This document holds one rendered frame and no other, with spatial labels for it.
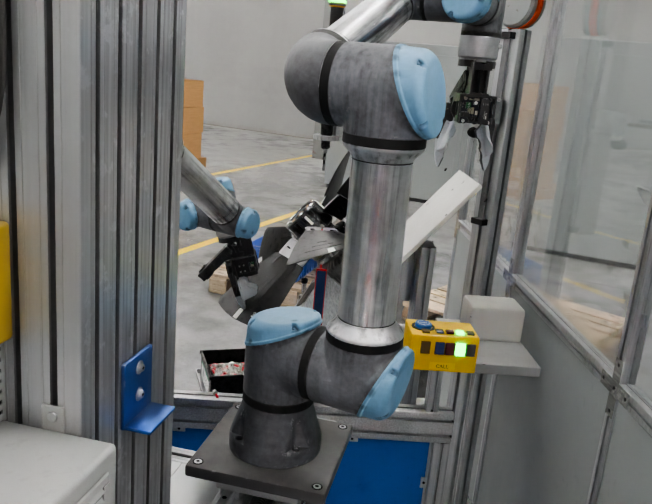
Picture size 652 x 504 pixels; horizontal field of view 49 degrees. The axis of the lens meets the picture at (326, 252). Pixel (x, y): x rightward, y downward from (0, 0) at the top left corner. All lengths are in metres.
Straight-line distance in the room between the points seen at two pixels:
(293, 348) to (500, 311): 1.25
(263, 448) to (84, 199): 0.54
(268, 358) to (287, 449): 0.15
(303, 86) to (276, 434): 0.53
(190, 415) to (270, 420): 0.65
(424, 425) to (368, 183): 0.93
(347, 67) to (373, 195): 0.17
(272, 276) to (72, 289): 1.25
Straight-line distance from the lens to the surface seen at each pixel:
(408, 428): 1.78
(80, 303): 0.79
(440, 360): 1.68
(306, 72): 0.97
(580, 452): 1.99
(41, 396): 0.87
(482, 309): 2.22
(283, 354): 1.08
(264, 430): 1.13
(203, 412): 1.75
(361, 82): 0.94
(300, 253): 1.76
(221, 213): 1.65
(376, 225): 0.97
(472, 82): 1.37
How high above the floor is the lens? 1.66
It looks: 15 degrees down
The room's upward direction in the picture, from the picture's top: 5 degrees clockwise
